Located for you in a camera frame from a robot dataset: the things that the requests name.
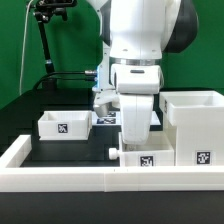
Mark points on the white U-shaped border frame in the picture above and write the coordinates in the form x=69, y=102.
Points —
x=15, y=178

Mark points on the white front drawer tray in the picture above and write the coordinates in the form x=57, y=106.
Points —
x=157, y=151

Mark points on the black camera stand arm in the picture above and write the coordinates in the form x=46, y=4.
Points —
x=44, y=11

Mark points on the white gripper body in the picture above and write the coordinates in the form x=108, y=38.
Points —
x=133, y=93

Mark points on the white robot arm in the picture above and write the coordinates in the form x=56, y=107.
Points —
x=135, y=34

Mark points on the white rear drawer tray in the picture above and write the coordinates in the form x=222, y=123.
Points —
x=65, y=125

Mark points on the white drawer cabinet box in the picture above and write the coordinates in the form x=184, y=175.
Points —
x=194, y=124

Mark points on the white drawer tray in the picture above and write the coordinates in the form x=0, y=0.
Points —
x=65, y=125
x=157, y=151

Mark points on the white marker tag plate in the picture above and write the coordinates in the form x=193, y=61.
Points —
x=113, y=118

